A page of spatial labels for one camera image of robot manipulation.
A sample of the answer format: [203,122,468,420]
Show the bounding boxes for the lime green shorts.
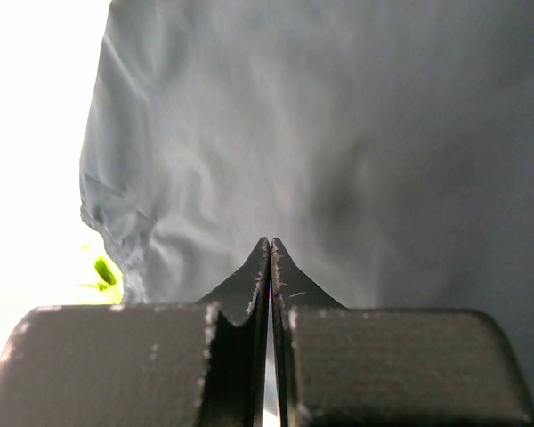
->
[76,245,123,305]

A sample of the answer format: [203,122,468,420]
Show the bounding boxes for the dark green shorts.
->
[79,1,534,397]

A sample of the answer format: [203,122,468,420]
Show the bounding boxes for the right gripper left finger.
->
[0,238,270,426]

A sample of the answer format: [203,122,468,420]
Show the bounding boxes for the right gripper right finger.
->
[271,238,534,426]

